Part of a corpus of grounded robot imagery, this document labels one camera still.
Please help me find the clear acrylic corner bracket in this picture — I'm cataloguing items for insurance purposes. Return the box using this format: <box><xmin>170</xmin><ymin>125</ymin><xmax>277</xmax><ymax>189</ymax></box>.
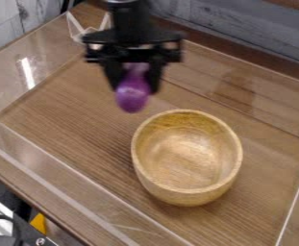
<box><xmin>66</xmin><ymin>12</ymin><xmax>112</xmax><ymax>43</ymax></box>

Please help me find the purple toy eggplant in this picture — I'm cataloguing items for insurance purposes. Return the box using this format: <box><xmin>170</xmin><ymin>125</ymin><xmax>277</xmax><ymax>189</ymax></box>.
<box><xmin>116</xmin><ymin>62</ymin><xmax>150</xmax><ymax>113</ymax></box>

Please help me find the yellow tag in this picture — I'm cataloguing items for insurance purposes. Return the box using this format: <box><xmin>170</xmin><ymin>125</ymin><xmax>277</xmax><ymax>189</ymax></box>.
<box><xmin>29</xmin><ymin>213</ymin><xmax>47</xmax><ymax>234</ymax></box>

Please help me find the black cable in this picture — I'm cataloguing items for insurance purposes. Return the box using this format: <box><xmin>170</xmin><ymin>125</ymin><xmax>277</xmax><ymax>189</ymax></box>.
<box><xmin>0</xmin><ymin>213</ymin><xmax>24</xmax><ymax>246</ymax></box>

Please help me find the clear acrylic tray wall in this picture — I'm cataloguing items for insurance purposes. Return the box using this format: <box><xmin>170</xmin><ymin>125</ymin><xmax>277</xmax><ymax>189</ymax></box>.
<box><xmin>0</xmin><ymin>122</ymin><xmax>191</xmax><ymax>246</ymax></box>

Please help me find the brown wooden bowl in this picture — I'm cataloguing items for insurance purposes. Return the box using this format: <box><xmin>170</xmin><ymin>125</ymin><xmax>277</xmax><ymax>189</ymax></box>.
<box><xmin>131</xmin><ymin>110</ymin><xmax>245</xmax><ymax>207</ymax></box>

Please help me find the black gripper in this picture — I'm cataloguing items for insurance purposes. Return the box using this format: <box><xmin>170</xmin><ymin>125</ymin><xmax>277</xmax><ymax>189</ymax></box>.
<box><xmin>82</xmin><ymin>0</ymin><xmax>183</xmax><ymax>94</ymax></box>

